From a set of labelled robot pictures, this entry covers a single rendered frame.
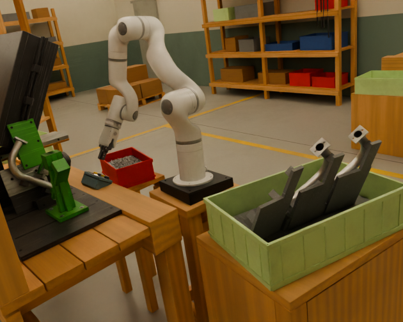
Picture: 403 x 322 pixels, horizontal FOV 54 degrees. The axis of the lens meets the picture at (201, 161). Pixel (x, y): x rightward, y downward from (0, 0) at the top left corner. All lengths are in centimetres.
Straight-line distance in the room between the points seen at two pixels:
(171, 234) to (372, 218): 75
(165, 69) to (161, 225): 67
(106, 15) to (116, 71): 1029
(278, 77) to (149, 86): 274
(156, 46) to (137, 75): 695
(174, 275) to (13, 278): 66
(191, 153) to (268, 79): 572
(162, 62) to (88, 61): 1018
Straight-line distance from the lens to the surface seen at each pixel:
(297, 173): 126
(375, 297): 165
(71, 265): 146
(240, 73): 788
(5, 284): 137
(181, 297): 181
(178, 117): 168
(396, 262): 168
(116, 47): 197
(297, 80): 697
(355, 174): 149
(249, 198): 162
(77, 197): 193
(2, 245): 131
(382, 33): 674
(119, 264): 260
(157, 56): 178
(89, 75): 1193
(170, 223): 161
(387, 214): 154
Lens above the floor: 162
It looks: 20 degrees down
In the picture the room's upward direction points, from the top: 8 degrees counter-clockwise
